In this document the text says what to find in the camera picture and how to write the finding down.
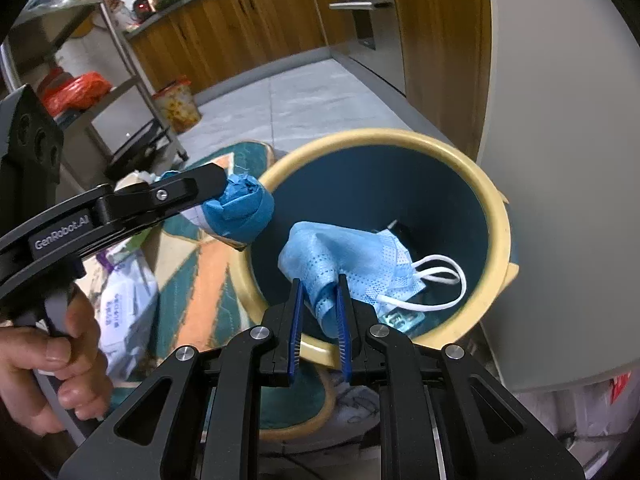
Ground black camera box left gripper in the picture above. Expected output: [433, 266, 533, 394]
[0, 84, 64, 234]

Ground teal and orange floor rug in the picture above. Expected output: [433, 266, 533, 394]
[89, 140, 338, 443]

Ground stainless steel built-in oven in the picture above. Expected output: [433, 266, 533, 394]
[329, 0, 406, 93]

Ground red plastic bag on shelf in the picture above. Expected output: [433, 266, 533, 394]
[40, 72, 113, 117]

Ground teal bin with yellow rim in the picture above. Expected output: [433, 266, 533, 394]
[230, 128, 520, 368]

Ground blue paper wad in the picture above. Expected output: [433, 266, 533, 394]
[180, 162, 274, 250]

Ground stainless steel shelf rack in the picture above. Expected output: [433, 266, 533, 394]
[1, 0, 189, 190]

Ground black rice cooker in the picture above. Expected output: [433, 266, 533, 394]
[131, 0, 160, 23]

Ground white wet wipes pack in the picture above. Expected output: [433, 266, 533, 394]
[98, 248, 160, 382]

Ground wooden kitchen cabinets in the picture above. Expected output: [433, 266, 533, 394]
[127, 0, 491, 156]

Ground floral snack jar red lid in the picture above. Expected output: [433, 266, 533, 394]
[152, 76, 202, 133]

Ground light blue face mask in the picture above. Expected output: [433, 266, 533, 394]
[278, 221, 468, 339]

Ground person's left hand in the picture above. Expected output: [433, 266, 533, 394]
[1, 290, 113, 437]

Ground white refrigerator side panel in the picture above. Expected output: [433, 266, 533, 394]
[478, 0, 639, 391]

